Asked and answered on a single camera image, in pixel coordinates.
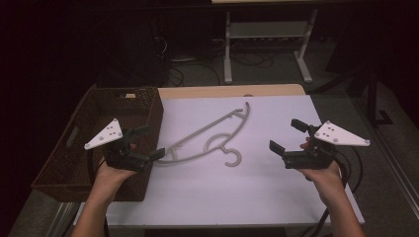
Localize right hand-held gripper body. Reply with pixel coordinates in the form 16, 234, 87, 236
282, 119, 371, 171

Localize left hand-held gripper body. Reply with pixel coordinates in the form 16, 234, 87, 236
84, 118, 153, 174

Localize brown wicker basket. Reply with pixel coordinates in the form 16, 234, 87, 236
31, 86, 165, 202

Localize grey plastic clothes hanger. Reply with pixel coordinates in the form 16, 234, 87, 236
154, 101, 251, 168

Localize person's right hand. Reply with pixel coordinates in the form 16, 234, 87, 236
297, 161, 346, 202

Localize person's left hand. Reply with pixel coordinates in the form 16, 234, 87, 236
93, 162, 139, 196

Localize white table mat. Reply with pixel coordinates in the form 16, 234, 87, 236
73, 94, 366, 227

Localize black metal stand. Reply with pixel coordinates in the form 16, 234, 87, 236
309, 63, 395, 128

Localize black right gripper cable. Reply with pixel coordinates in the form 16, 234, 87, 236
307, 146, 364, 237

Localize black floor cable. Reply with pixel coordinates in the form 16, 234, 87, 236
230, 50, 275, 69
167, 61, 221, 87

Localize white metal table frame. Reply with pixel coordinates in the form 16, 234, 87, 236
222, 9, 319, 85

